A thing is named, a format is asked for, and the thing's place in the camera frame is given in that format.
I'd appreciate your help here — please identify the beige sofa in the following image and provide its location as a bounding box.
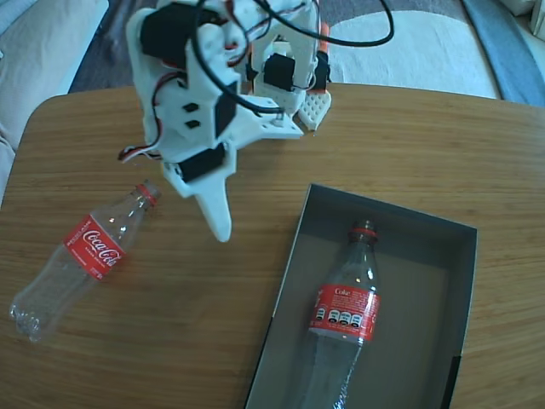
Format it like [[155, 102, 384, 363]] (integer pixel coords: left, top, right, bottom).
[[0, 0, 110, 210]]

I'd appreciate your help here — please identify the grey and white rug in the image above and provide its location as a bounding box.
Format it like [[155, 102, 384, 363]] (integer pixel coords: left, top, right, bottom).
[[67, 0, 545, 107]]

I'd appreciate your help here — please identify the pale blue cushion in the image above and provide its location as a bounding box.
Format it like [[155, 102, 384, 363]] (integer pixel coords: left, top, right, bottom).
[[0, 0, 39, 37]]

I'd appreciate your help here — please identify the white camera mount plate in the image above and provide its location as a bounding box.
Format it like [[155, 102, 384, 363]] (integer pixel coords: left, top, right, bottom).
[[232, 95, 304, 148]]

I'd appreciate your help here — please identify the clear bottle Coca-Cola logo label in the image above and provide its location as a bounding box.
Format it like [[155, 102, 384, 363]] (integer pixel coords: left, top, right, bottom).
[[9, 178, 164, 344]]

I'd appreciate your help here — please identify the grey cardboard box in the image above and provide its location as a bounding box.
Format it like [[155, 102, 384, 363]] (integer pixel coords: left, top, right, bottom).
[[243, 181, 480, 409]]

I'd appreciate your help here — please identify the clear bottle Coke text label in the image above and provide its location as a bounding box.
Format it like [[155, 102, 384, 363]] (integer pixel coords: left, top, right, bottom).
[[297, 219, 382, 409]]

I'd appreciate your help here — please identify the black camera cable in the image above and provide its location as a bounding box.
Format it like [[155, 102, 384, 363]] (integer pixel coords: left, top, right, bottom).
[[186, 0, 395, 124]]

